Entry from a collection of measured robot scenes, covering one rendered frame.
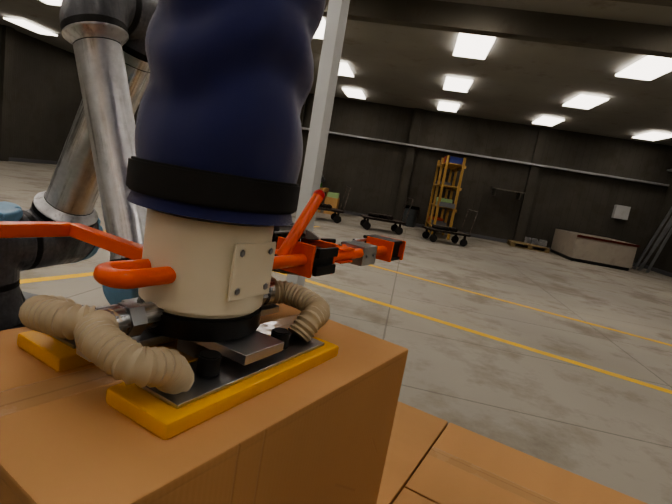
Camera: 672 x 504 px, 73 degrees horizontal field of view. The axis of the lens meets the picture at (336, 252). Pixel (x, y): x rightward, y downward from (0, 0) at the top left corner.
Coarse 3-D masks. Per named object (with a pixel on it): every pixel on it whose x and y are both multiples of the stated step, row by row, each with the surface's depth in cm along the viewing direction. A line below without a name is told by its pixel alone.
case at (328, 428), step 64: (0, 384) 49; (64, 384) 51; (320, 384) 62; (384, 384) 76; (0, 448) 40; (64, 448) 41; (128, 448) 42; (192, 448) 44; (256, 448) 49; (320, 448) 62; (384, 448) 84
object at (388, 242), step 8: (368, 240) 113; (376, 240) 112; (384, 240) 111; (392, 240) 113; (400, 240) 117; (392, 248) 110; (400, 248) 117; (376, 256) 112; (384, 256) 111; (392, 256) 114; (400, 256) 117
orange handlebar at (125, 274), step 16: (0, 224) 63; (16, 224) 65; (32, 224) 67; (48, 224) 69; (64, 224) 71; (80, 224) 72; (96, 240) 68; (112, 240) 66; (128, 240) 66; (128, 256) 64; (288, 256) 76; (304, 256) 80; (352, 256) 95; (96, 272) 51; (112, 272) 50; (128, 272) 51; (144, 272) 52; (160, 272) 54; (128, 288) 51
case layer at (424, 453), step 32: (416, 416) 142; (416, 448) 125; (448, 448) 127; (480, 448) 130; (512, 448) 133; (384, 480) 109; (416, 480) 111; (448, 480) 113; (480, 480) 115; (512, 480) 118; (544, 480) 120; (576, 480) 122
